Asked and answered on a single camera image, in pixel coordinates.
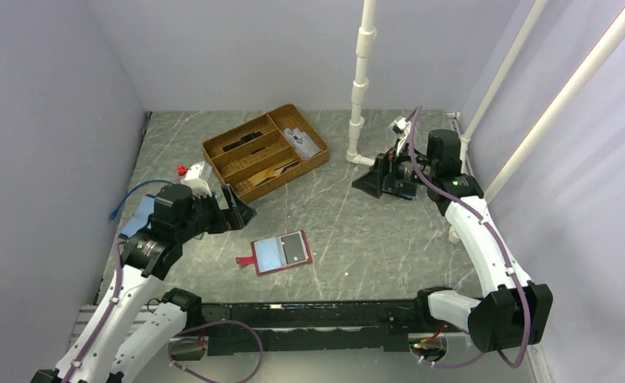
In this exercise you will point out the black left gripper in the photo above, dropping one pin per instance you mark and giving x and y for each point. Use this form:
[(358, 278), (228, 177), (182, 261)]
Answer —
[(237, 216)]

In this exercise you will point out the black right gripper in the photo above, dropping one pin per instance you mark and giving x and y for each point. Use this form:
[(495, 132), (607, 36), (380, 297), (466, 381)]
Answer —
[(387, 164)]

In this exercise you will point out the red leather card holder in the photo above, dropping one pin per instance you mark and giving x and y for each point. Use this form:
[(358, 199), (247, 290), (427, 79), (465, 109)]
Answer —
[(267, 255)]

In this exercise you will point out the white VIP card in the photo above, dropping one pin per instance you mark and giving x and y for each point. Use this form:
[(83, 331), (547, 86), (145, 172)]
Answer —
[(302, 143)]

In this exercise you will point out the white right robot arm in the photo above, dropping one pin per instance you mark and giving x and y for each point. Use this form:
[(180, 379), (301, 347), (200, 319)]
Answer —
[(513, 310)]

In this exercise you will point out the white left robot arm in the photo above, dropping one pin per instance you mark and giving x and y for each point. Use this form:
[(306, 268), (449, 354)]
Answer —
[(109, 349)]

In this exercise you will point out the black leather card holder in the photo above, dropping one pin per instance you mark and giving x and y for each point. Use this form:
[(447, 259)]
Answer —
[(404, 190)]

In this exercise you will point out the tan card in tray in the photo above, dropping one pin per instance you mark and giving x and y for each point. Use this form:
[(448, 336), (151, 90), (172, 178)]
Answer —
[(262, 177)]

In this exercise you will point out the black card in holder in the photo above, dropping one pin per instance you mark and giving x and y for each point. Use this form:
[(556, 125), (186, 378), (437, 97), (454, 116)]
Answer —
[(294, 249)]

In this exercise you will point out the open blue card holder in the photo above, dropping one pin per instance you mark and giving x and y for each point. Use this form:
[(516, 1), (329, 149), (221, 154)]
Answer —
[(139, 219)]

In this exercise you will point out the woven brown organizer tray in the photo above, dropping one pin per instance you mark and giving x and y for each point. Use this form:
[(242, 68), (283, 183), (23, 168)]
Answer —
[(236, 166)]

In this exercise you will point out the black item in tray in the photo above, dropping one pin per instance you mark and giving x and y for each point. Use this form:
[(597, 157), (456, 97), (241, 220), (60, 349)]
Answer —
[(242, 140)]

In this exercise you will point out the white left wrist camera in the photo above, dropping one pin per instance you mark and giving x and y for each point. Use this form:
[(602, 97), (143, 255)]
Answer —
[(196, 177)]

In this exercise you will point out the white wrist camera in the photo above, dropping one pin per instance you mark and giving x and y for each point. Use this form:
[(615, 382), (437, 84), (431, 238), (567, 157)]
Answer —
[(196, 177), (400, 127)]

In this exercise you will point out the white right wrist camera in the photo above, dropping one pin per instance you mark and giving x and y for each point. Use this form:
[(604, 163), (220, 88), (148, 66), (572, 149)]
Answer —
[(400, 127)]

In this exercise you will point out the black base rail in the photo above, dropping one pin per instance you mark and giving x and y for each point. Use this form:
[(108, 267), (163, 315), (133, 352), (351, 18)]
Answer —
[(390, 325)]

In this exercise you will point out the white PVC pipe frame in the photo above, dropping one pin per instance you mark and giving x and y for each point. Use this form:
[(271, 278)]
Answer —
[(604, 47)]

